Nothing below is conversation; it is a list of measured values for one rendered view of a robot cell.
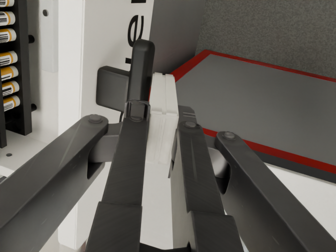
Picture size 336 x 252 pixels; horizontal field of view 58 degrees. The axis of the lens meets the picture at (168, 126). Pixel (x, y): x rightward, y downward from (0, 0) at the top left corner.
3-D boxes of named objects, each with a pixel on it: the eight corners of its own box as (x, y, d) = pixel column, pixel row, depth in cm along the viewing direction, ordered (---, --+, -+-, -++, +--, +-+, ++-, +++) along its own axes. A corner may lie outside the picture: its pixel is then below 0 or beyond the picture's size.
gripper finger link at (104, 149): (142, 170, 14) (77, 162, 14) (147, 123, 19) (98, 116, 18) (146, 142, 13) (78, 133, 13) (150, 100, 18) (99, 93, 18)
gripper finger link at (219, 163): (177, 145, 14) (242, 153, 14) (173, 103, 18) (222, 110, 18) (172, 172, 14) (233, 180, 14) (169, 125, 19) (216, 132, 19)
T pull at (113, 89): (157, 40, 20) (149, 43, 18) (143, 141, 23) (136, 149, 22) (107, 29, 20) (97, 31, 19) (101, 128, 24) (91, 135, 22)
